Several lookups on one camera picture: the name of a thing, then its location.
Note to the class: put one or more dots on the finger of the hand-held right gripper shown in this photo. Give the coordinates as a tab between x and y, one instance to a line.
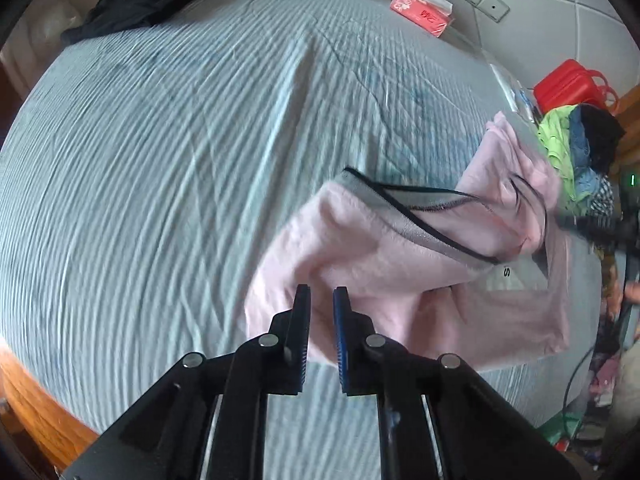
595	230

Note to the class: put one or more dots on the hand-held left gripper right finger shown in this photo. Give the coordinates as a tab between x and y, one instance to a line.
340	332

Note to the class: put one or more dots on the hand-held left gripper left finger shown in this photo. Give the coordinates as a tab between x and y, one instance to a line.
303	332

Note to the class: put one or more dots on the pink pants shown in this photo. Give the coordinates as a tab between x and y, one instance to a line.
400	285

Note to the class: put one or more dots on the pile of colourful clothes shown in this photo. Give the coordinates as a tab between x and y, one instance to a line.
582	155

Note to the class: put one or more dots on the person's right hand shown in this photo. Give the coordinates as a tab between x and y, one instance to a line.
633	292

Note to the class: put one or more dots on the red plastic container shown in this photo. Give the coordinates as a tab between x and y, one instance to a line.
570	87

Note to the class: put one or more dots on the clear plastic bag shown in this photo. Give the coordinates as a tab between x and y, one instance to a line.
515	92

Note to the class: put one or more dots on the striped light blue bed sheet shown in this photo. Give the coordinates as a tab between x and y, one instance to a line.
200	185

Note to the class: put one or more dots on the red tissue packet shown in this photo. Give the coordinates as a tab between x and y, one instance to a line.
422	10

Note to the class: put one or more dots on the black cloth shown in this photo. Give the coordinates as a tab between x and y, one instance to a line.
135	5

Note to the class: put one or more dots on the wooden bed frame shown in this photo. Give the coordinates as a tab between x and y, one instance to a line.
35	410

